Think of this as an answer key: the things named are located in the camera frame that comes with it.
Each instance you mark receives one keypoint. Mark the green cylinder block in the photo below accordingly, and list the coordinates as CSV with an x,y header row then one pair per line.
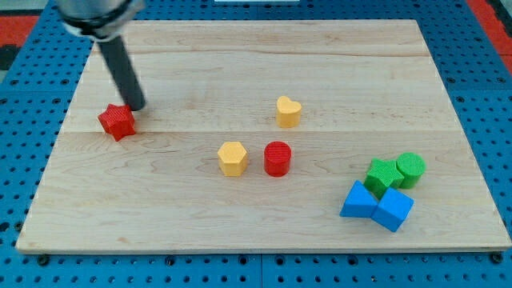
x,y
412,167

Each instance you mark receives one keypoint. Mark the blue cube block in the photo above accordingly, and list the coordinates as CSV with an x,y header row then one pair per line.
x,y
392,209

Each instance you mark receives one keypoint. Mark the red star block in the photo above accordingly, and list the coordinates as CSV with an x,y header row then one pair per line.
x,y
118,121

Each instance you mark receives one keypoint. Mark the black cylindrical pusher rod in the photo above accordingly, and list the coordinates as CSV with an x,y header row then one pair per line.
x,y
120,67

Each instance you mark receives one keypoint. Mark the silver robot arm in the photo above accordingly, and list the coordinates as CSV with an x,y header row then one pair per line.
x,y
99,20

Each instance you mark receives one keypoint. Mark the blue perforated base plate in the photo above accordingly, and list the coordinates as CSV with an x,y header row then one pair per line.
x,y
48,62

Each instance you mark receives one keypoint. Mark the blue triangle block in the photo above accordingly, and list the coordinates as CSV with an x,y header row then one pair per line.
x,y
359,202

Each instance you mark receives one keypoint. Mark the light wooden board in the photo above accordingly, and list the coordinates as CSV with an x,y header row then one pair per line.
x,y
368,89

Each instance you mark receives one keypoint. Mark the yellow heart block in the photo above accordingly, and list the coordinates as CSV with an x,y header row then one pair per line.
x,y
288,112

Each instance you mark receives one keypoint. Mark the red cylinder block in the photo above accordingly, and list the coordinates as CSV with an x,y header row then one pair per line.
x,y
277,158

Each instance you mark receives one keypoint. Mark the yellow hexagon block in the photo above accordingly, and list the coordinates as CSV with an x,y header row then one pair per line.
x,y
233,159

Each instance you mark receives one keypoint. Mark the green star block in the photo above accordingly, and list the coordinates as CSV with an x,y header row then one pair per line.
x,y
382,175

